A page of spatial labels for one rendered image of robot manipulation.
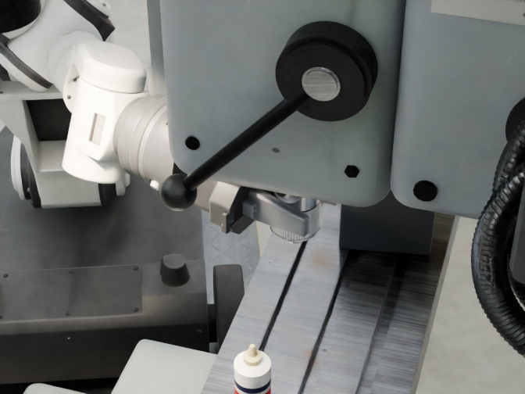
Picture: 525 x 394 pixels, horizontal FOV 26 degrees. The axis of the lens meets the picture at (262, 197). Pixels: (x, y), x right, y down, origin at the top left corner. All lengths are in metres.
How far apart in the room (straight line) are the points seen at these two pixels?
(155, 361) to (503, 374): 1.29
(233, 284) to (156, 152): 0.85
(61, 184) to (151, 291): 0.25
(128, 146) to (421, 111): 0.37
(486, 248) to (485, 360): 1.97
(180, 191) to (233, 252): 1.36
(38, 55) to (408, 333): 0.55
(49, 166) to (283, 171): 1.06
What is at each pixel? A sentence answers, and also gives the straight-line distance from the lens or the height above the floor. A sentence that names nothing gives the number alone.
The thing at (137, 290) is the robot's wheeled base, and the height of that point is 0.59.
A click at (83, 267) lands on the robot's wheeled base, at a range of 1.96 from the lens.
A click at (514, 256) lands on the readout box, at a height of 1.53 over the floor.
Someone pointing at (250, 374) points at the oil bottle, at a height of 0.99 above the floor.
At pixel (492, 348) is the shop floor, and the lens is 2.67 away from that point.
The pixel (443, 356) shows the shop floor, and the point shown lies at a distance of 2.63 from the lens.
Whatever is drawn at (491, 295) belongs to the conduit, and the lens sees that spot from 0.70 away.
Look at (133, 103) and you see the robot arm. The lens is 1.12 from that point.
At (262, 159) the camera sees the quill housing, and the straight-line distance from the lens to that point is 0.90.
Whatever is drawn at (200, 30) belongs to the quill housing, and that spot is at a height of 1.46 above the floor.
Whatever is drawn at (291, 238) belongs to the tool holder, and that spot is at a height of 1.21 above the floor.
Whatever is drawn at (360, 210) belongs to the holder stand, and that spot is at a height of 0.97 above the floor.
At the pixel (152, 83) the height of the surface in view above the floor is 1.35.
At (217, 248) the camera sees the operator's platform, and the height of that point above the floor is 0.40.
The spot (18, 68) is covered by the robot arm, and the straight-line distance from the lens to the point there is 1.36.
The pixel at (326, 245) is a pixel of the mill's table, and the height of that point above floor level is 0.90.
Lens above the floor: 1.89
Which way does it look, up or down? 39 degrees down
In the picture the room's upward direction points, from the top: straight up
